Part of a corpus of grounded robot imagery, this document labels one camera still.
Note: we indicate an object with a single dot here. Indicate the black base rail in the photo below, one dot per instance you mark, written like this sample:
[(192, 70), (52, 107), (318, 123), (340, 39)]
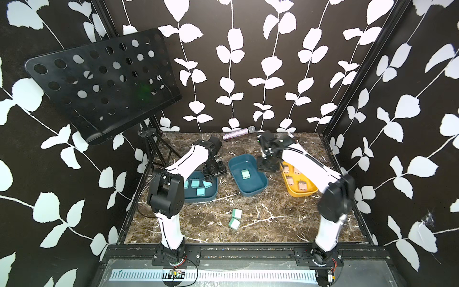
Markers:
[(199, 252)]

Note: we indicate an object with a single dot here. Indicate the teal storage box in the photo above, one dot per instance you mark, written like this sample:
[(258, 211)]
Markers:
[(249, 180), (190, 193)]

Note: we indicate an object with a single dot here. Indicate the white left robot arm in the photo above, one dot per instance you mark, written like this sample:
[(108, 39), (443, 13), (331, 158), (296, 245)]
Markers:
[(166, 195)]

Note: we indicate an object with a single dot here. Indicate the pink glitter microphone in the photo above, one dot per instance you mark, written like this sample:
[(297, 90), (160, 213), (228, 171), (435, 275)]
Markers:
[(238, 133)]

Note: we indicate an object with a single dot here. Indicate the black tripod stand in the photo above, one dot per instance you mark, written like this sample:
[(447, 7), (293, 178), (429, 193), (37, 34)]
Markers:
[(155, 156)]

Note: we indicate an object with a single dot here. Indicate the green plug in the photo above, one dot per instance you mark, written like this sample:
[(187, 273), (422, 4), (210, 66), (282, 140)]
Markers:
[(234, 224), (237, 214), (245, 174)]

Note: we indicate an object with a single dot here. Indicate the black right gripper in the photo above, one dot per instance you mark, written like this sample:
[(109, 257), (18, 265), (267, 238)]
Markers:
[(274, 168)]

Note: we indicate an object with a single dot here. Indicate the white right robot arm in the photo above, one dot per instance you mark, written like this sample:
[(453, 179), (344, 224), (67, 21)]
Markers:
[(337, 190)]

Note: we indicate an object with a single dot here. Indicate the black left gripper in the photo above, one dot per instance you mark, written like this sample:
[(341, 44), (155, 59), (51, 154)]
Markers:
[(222, 171)]

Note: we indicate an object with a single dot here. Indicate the white slotted cable duct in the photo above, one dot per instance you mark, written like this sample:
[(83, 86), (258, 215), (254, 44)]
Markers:
[(190, 276)]

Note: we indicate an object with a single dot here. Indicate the yellow storage box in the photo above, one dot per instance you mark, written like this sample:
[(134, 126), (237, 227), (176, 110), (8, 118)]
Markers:
[(297, 184)]

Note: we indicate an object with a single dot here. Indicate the black perforated music stand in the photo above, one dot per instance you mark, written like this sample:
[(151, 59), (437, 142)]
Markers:
[(107, 87)]

